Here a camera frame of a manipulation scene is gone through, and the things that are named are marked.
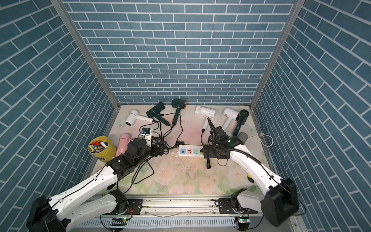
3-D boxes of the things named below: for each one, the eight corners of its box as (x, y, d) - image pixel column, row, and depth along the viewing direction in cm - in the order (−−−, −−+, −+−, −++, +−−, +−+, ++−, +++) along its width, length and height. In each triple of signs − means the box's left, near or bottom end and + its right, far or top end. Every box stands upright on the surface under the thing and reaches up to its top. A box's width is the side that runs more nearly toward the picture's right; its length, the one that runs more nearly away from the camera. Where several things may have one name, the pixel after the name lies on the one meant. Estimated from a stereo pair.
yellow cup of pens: (96, 164, 90) (83, 154, 79) (104, 147, 98) (92, 136, 86) (115, 164, 90) (105, 154, 79) (121, 147, 98) (112, 136, 86)
